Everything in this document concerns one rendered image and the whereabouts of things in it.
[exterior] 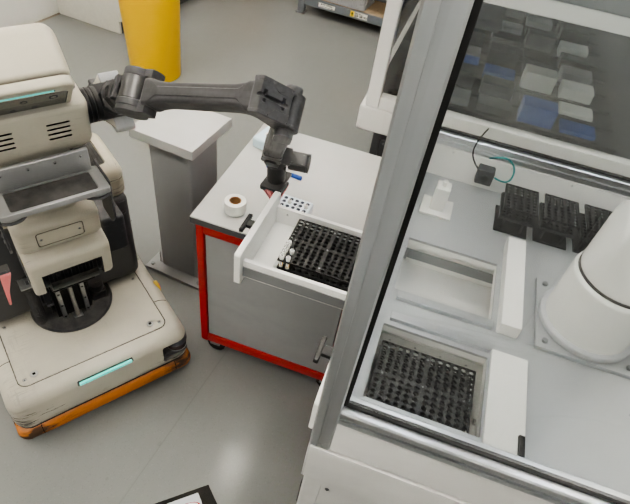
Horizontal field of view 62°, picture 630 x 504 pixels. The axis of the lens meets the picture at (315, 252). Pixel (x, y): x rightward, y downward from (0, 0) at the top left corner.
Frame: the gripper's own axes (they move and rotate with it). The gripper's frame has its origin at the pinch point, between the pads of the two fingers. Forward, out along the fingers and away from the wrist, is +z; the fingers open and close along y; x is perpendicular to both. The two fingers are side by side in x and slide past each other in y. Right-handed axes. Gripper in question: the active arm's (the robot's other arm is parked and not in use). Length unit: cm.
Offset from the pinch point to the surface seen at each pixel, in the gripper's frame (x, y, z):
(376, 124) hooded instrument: -17, 58, -1
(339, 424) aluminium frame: -45, -75, -24
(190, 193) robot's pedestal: 45, 20, 29
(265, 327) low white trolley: -3, -12, 51
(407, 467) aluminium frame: -58, -74, -17
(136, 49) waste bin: 172, 161, 56
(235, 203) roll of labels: 12.8, -2.7, 3.6
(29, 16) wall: 291, 191, 71
